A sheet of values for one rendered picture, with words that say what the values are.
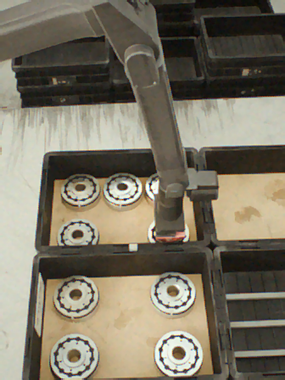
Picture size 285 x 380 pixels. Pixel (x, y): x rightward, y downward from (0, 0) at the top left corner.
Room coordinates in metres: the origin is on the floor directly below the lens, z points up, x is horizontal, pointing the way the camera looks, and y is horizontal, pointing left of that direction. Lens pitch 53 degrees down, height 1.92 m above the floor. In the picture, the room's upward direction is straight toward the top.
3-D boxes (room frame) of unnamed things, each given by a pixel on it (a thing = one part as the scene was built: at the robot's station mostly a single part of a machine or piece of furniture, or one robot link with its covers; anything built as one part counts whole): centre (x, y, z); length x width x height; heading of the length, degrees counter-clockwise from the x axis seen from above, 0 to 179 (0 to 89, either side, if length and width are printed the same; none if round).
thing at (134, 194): (0.81, 0.05, 0.86); 0.10 x 0.10 x 0.01
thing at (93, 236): (0.66, 0.15, 0.86); 0.10 x 0.10 x 0.01
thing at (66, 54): (1.78, 0.33, 0.37); 0.40 x 0.30 x 0.45; 94
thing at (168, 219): (0.67, -0.06, 0.98); 0.10 x 0.07 x 0.07; 3
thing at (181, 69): (1.82, -0.07, 0.31); 0.40 x 0.30 x 0.34; 94
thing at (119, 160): (0.74, 0.05, 0.87); 0.40 x 0.30 x 0.11; 92
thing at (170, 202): (0.67, -0.07, 1.04); 0.07 x 0.06 x 0.07; 94
